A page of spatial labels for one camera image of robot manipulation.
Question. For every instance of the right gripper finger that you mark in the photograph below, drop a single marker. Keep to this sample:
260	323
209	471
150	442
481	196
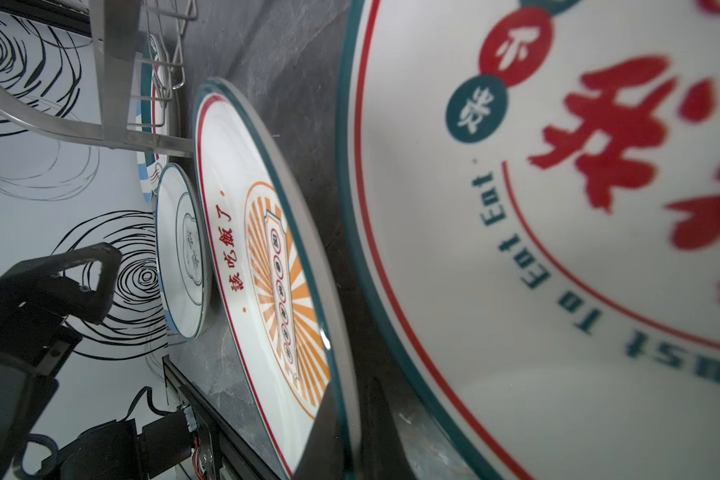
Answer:
383	456

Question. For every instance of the red character plate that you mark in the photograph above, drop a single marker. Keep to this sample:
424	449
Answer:
532	197

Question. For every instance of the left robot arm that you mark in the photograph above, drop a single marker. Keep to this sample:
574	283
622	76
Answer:
36	297

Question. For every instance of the stainless steel dish rack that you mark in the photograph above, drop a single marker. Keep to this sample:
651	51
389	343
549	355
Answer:
73	71

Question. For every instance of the white plate flower outline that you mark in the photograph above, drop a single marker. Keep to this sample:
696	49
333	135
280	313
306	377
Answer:
183	259

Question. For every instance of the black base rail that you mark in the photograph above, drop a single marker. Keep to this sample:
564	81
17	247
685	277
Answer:
223	453

